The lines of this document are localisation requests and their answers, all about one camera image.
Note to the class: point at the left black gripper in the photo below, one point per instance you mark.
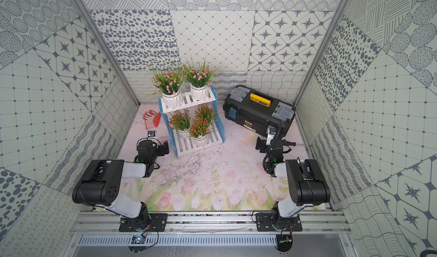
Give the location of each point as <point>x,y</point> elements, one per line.
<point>162,148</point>

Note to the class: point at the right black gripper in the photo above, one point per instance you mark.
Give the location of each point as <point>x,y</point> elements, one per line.
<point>262,143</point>

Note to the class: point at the red flower pot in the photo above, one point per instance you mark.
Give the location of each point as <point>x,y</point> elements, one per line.
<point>180,121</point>
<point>199,132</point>
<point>206,113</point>

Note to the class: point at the red flower pot back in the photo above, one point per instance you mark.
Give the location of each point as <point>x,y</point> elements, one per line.
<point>199,132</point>

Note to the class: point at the red flower pot front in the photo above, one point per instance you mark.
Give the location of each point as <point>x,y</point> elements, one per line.
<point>206,113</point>

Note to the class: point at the pink flower pot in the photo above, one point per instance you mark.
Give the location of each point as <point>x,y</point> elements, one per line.
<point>169,85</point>
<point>199,79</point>

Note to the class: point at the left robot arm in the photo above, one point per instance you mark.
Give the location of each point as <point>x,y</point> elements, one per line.
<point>100,184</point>

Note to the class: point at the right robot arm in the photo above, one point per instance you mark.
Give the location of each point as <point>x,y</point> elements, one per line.
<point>306,183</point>

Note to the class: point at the blue white slatted rack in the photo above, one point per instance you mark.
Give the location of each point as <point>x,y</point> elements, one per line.
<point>183,145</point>

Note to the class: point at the floral pink table mat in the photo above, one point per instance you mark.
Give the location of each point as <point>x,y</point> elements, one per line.
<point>225,177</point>

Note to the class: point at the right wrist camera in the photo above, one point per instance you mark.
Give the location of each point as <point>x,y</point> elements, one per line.
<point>271,134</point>

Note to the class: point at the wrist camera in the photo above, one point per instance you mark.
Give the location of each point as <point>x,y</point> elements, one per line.
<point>152,134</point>
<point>271,134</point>

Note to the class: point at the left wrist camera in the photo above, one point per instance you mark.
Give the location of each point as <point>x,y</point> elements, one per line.
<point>152,134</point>

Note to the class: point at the black handled screwdriver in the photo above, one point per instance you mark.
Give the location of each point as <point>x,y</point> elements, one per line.
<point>297,143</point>

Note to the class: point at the black toolbox yellow handle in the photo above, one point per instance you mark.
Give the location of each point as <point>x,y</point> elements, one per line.
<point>257,111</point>

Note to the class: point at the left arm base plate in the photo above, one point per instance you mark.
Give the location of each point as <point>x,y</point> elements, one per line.
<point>155,223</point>

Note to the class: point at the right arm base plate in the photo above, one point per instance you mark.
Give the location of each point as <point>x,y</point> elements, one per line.
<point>266,222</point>

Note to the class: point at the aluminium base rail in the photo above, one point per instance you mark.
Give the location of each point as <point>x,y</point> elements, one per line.
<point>215,222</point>

